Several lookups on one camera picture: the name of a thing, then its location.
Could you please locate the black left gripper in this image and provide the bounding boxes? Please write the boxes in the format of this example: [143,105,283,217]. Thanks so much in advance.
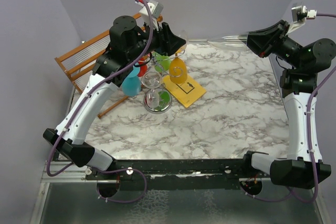
[127,17,186,61]

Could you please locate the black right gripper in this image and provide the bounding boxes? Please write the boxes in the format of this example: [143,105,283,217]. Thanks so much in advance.
[239,19,303,68]

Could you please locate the green plastic wine glass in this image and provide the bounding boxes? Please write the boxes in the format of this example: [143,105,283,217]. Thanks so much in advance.
[152,52,171,73]

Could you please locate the clear wine glass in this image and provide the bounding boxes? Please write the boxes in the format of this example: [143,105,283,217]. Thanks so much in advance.
[178,30,250,52]
[141,70,162,109]

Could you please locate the orange plastic wine glass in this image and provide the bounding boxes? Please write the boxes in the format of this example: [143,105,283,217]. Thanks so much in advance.
[169,49,187,84]

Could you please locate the red plastic wine glass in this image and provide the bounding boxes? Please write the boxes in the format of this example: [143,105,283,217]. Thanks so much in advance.
[138,56,148,77]

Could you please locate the blue plastic wine glass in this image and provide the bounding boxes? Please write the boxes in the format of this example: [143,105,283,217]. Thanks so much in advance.
[121,67,141,97]

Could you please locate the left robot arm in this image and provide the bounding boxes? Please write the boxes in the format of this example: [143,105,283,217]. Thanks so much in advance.
[43,16,186,179]

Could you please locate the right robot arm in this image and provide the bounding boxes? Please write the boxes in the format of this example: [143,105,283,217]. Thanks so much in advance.
[241,20,335,189]

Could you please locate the chrome wine glass rack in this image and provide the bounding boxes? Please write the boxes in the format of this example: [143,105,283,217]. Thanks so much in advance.
[141,49,187,114]

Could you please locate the wooden dish rack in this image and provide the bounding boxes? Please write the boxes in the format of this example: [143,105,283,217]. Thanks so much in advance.
[54,11,163,119]

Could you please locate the yellow Little Prince book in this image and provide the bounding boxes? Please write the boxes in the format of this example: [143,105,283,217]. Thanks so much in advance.
[163,76,206,108]

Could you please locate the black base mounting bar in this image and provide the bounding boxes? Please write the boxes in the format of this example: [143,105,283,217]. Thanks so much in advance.
[86,158,269,190]

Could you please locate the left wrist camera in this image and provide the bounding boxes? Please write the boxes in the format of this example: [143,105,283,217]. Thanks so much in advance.
[139,0,164,30]

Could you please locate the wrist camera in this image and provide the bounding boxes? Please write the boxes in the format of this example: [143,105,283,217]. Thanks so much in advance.
[139,0,164,30]
[287,5,317,35]

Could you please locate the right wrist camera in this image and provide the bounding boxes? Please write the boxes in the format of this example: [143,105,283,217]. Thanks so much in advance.
[287,5,317,35]

